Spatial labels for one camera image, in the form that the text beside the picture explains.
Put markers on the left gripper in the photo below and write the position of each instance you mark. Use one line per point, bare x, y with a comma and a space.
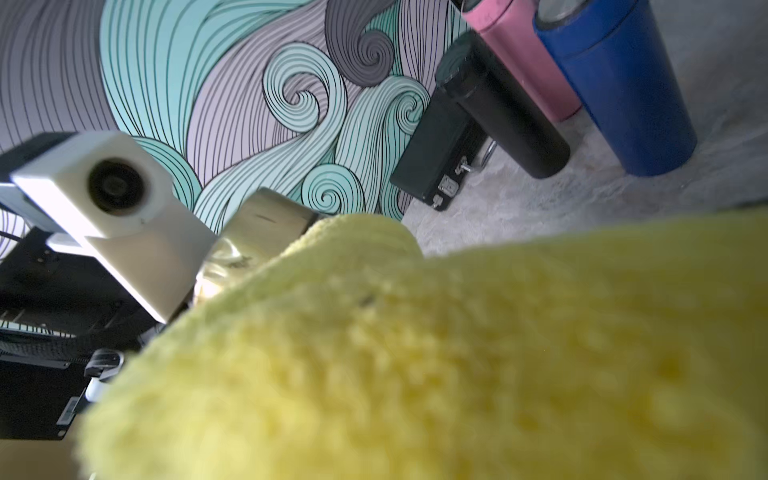
57, 310

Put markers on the gold thermos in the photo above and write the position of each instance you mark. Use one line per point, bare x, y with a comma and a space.
260, 230

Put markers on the black thermos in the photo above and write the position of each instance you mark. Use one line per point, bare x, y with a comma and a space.
472, 76

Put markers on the pink thermos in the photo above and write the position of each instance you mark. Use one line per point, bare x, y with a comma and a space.
507, 27

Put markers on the yellow grey cleaning cloth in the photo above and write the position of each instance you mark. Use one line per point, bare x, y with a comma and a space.
637, 352

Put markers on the blue thermos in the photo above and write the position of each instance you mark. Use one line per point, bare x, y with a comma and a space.
614, 58

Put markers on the black hard case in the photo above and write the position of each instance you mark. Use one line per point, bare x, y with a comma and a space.
447, 145

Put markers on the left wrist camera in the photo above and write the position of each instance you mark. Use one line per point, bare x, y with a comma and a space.
116, 202

